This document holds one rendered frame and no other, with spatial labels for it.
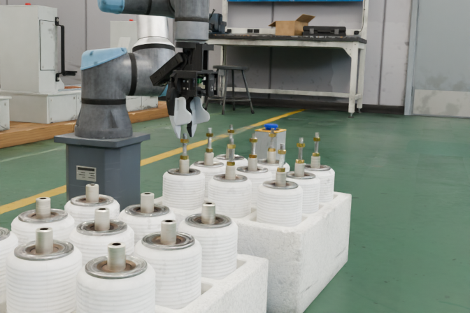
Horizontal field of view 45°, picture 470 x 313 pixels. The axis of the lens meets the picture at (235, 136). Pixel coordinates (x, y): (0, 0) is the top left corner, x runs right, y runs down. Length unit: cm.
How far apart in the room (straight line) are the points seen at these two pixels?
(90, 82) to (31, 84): 225
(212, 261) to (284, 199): 32
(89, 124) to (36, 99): 224
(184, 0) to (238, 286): 63
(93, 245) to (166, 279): 12
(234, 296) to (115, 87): 78
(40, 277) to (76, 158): 77
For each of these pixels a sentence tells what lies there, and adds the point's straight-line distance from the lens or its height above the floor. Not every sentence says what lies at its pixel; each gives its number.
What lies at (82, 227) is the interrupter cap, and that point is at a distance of 89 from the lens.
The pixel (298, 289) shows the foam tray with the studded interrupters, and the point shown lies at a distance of 116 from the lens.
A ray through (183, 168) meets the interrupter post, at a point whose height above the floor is 26.
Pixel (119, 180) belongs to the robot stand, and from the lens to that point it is 148.
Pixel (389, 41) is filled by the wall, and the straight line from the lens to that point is 617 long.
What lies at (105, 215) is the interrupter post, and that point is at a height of 27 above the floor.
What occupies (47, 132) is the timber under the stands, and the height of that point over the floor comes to 4.
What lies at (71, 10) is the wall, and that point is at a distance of 754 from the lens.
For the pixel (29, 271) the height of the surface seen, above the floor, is 24.
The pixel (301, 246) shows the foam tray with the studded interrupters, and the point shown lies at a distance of 113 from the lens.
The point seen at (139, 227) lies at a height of 24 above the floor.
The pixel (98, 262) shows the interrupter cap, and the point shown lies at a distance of 74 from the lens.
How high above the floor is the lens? 51
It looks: 8 degrees down
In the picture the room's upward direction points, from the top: 2 degrees clockwise
